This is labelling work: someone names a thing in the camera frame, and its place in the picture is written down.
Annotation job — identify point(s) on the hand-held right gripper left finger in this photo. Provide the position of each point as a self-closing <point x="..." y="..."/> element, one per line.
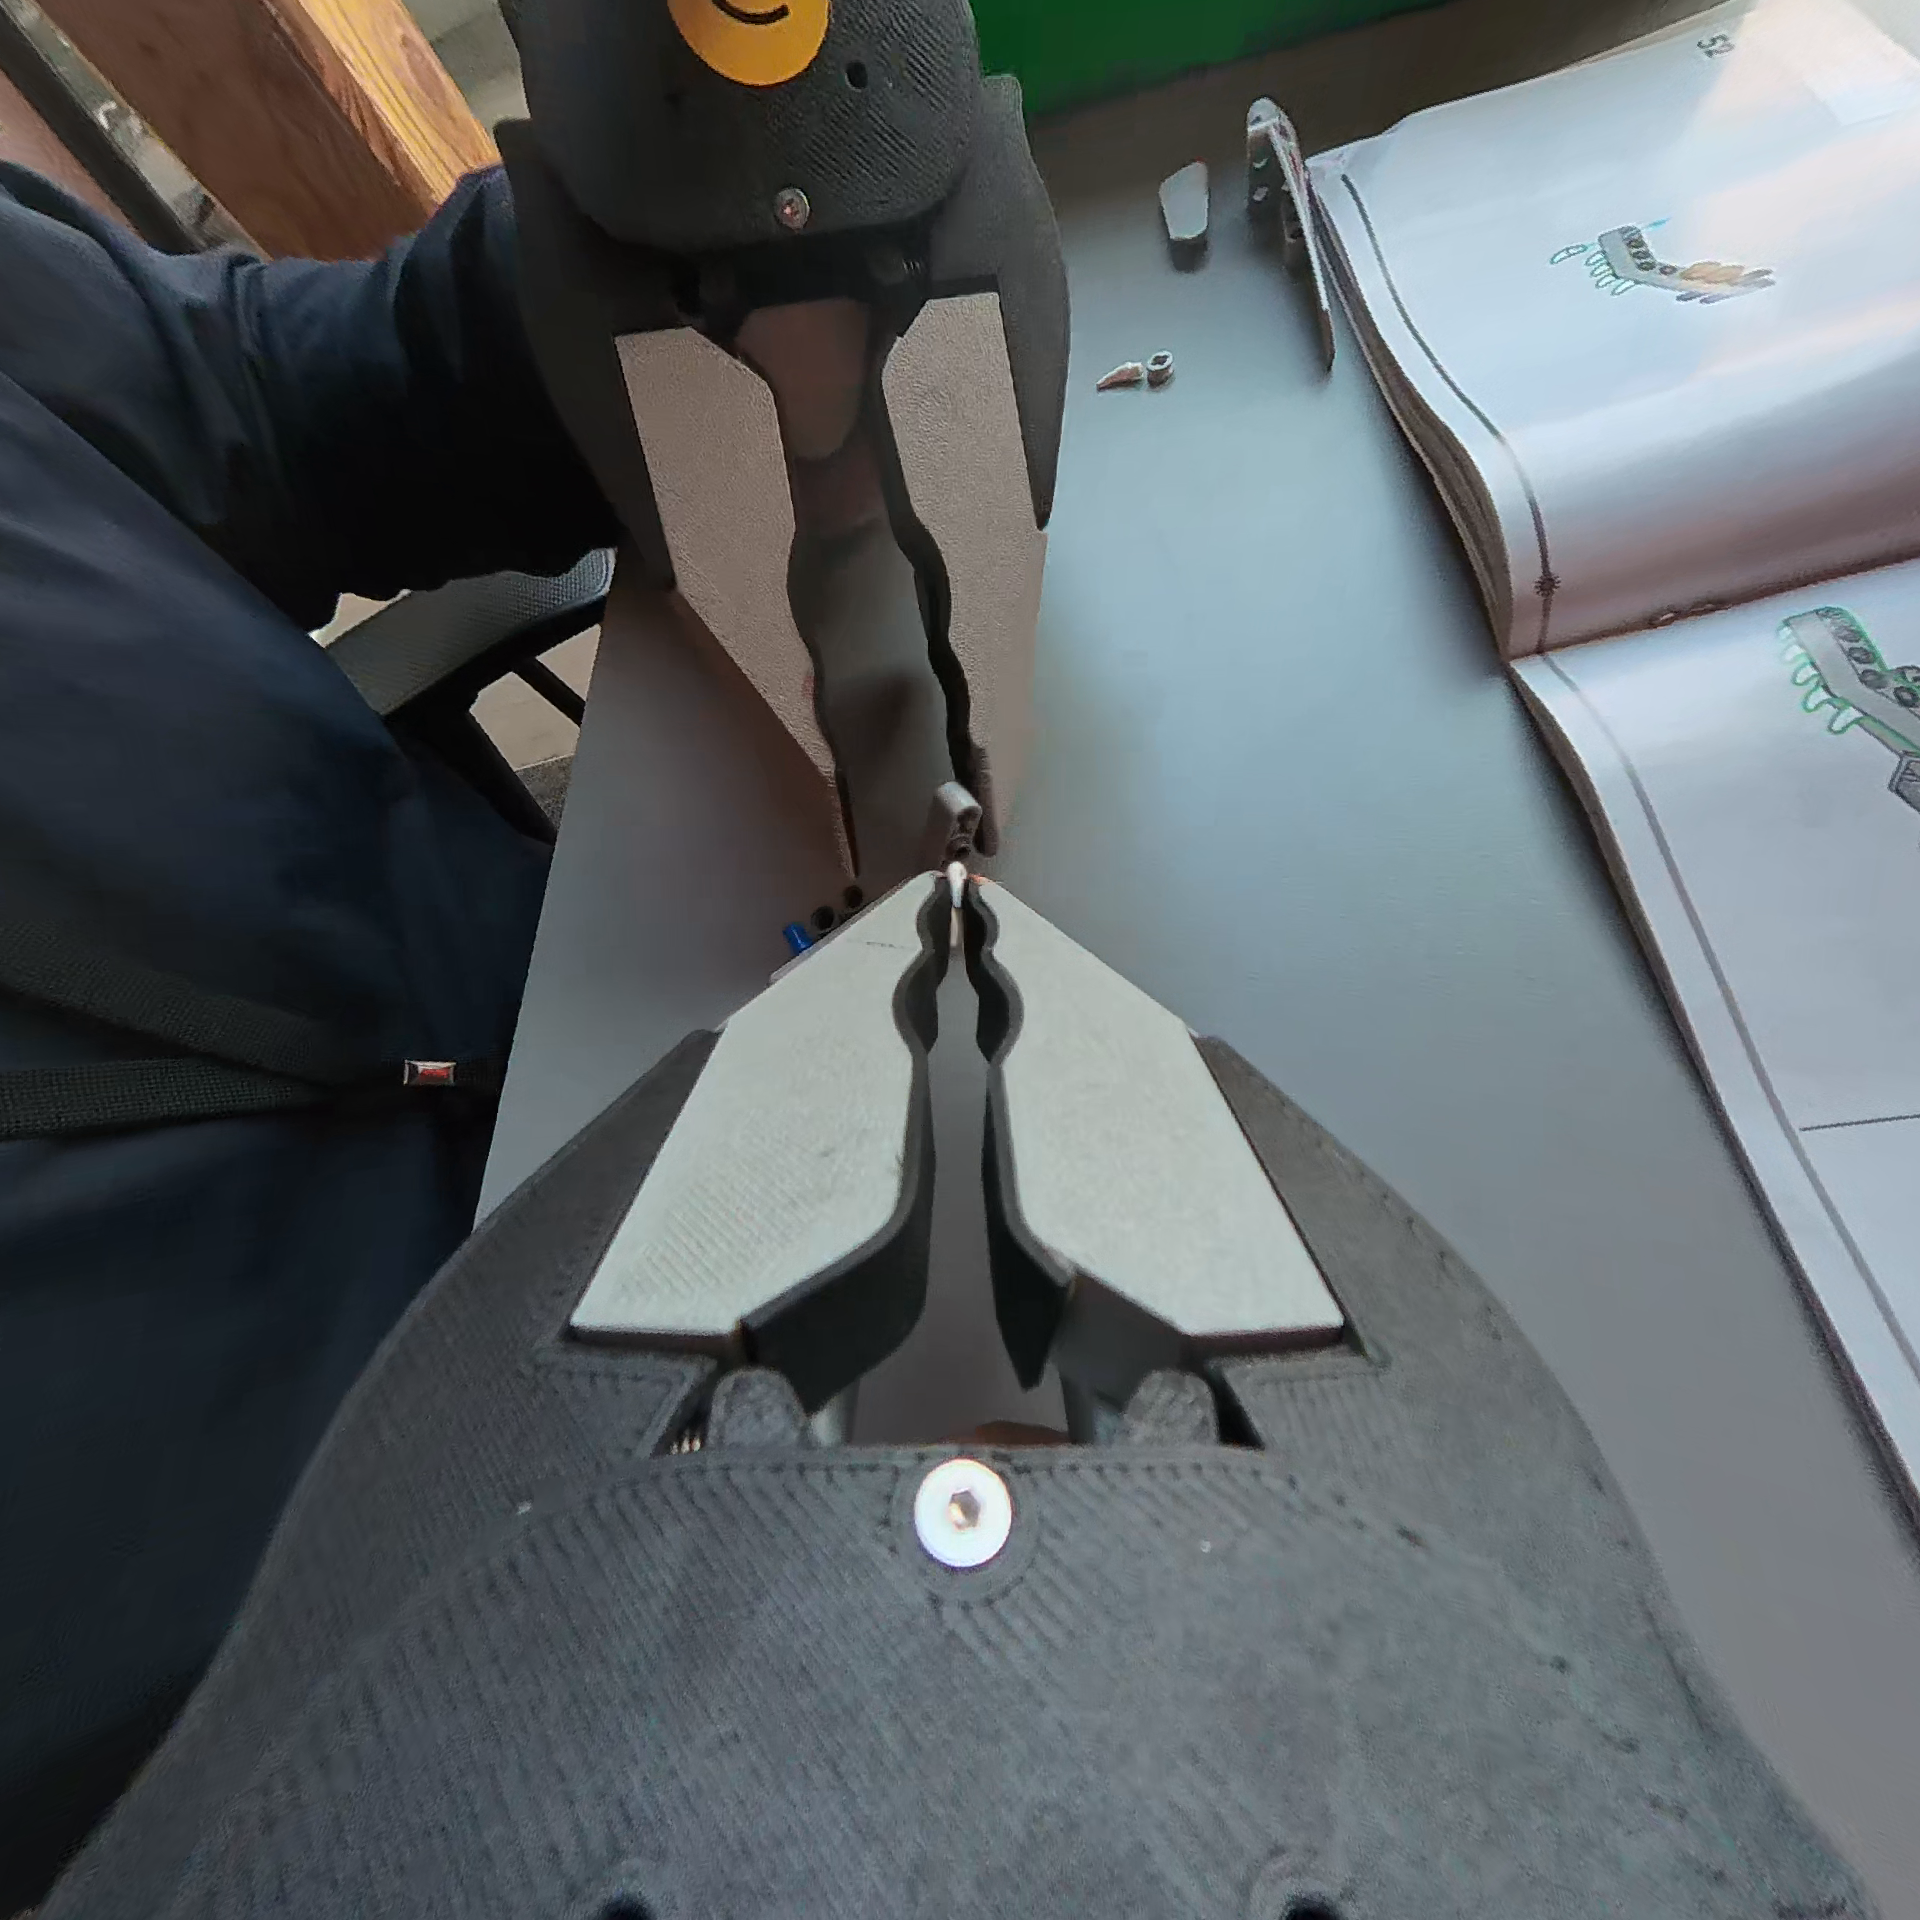
<point x="751" y="1171"/>

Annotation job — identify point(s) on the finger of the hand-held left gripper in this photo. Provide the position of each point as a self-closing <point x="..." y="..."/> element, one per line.
<point x="983" y="495"/>
<point x="704" y="480"/>

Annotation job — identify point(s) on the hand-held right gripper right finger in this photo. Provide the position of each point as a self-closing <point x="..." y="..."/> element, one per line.
<point x="1154" y="1185"/>

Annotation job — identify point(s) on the grey lego beam assembly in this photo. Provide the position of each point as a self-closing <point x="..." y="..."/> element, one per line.
<point x="961" y="818"/>

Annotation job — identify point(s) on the white lego tooth piece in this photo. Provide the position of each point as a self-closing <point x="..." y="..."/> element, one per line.
<point x="956" y="902"/>

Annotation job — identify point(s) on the person's left forearm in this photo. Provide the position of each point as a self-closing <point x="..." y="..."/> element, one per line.
<point x="376" y="376"/>

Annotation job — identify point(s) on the grey curved lego piece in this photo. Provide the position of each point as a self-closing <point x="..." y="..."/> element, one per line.
<point x="1184" y="201"/>

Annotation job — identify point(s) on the long grey lego assembly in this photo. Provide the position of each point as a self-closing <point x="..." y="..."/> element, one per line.
<point x="1275" y="166"/>

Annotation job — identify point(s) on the lego instruction booklet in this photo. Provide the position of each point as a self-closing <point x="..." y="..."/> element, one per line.
<point x="1651" y="450"/>

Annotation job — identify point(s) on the black mesh office chair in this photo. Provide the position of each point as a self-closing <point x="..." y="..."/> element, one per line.
<point x="451" y="629"/>

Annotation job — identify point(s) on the wooden cabinet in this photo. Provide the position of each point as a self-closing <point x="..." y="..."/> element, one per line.
<point x="300" y="90"/>

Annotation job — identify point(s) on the green box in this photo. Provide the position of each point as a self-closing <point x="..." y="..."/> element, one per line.
<point x="1275" y="45"/>

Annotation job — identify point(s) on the person in dark clothing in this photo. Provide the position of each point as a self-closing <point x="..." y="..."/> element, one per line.
<point x="181" y="1275"/>

